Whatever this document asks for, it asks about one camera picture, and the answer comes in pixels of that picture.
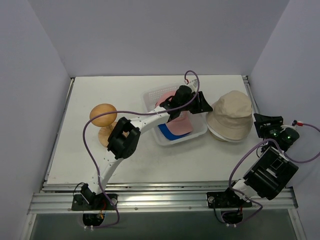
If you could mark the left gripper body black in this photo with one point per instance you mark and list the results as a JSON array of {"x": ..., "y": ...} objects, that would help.
[{"x": 197, "y": 103}]

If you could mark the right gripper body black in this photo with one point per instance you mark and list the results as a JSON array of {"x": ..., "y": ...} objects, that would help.
[{"x": 268, "y": 121}]

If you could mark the pink baseball cap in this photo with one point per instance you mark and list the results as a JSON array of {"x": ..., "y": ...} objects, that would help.
[{"x": 183, "y": 118}]

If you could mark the beige bucket hat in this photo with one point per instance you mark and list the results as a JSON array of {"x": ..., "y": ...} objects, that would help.
[{"x": 232, "y": 115}]

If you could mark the white bucket hat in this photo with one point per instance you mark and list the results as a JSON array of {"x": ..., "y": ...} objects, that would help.
[{"x": 221, "y": 138}]

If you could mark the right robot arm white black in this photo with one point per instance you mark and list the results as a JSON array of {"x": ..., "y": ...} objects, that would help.
[{"x": 272, "y": 171}]

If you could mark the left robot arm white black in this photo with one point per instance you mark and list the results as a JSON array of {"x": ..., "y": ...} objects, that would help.
[{"x": 123, "y": 140}]

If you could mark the white plastic basket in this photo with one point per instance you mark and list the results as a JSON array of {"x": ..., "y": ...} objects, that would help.
[{"x": 149, "y": 102}]

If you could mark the blue baseball cap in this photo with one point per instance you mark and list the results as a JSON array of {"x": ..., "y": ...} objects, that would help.
[{"x": 175, "y": 131}]

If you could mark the wooden mushroom hat stand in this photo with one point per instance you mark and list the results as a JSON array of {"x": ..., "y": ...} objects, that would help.
[{"x": 105, "y": 122}]

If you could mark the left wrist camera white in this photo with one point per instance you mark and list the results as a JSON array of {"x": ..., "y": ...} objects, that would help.
[{"x": 193, "y": 84}]

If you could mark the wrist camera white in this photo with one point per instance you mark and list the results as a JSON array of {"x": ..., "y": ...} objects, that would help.
[
  {"x": 193, "y": 84},
  {"x": 297, "y": 123}
]

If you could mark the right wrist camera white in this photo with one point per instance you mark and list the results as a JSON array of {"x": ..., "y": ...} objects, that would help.
[{"x": 297, "y": 123}]

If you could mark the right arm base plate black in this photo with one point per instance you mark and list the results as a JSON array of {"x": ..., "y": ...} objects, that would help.
[{"x": 225, "y": 200}]

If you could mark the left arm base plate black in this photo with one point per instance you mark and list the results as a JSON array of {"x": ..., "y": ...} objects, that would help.
[{"x": 100, "y": 202}]

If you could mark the aluminium frame rail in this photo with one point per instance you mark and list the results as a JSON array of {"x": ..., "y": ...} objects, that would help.
[{"x": 156, "y": 178}]

